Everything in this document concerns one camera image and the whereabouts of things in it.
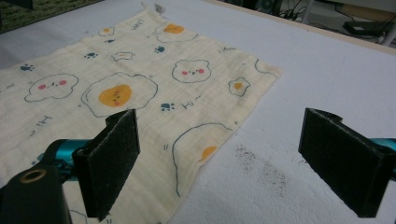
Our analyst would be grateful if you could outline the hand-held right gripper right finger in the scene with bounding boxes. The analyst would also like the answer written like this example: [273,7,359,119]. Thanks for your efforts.
[297,107,396,219]

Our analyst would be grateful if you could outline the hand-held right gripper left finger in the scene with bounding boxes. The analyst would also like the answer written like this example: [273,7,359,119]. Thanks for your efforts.
[71,108,141,223]

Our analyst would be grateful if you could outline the cream cartoon print cloth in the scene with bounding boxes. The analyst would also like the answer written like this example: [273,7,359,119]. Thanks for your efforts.
[0,3,284,224]

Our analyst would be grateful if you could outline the green woven basket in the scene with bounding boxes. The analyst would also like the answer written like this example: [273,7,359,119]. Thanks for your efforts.
[0,0,105,35]

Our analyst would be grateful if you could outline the white grid mat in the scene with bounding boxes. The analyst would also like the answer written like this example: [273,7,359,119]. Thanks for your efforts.
[0,0,396,224]

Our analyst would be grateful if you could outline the white desk leg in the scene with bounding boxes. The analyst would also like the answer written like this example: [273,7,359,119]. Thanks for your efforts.
[300,0,316,25]
[380,21,396,48]

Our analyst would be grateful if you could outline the flat black device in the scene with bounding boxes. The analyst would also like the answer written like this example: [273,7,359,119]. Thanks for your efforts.
[342,20,394,37]

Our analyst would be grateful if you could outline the large cardboard box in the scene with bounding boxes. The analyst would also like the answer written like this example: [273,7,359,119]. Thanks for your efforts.
[338,1,396,23]

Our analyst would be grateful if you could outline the coiled black cable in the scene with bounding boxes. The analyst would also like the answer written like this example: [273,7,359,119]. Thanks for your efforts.
[276,5,306,22]

